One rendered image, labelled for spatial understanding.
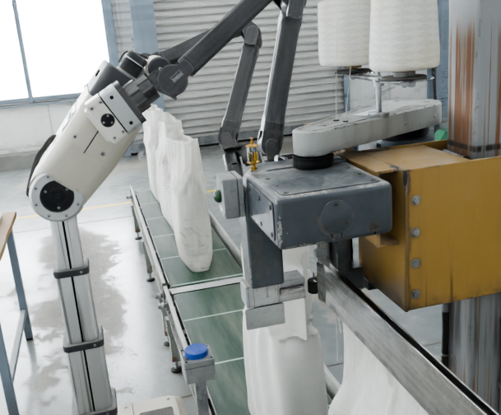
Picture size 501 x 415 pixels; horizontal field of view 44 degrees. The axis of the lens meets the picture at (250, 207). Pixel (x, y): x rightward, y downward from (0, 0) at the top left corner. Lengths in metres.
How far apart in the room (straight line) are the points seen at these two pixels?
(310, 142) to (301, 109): 8.03
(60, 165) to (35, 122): 7.05
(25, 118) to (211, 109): 2.50
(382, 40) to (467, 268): 0.52
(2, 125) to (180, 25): 2.72
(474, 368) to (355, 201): 0.62
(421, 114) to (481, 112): 0.20
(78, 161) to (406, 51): 0.98
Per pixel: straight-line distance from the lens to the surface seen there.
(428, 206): 1.34
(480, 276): 1.47
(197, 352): 1.64
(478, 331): 1.61
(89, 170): 1.85
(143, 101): 1.64
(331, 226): 1.18
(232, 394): 2.33
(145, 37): 8.41
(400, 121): 1.53
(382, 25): 1.31
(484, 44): 1.43
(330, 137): 1.35
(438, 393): 1.05
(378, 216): 1.22
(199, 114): 8.98
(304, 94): 9.35
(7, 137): 8.98
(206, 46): 1.68
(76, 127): 1.80
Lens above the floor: 1.65
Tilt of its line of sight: 16 degrees down
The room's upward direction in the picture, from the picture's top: 5 degrees counter-clockwise
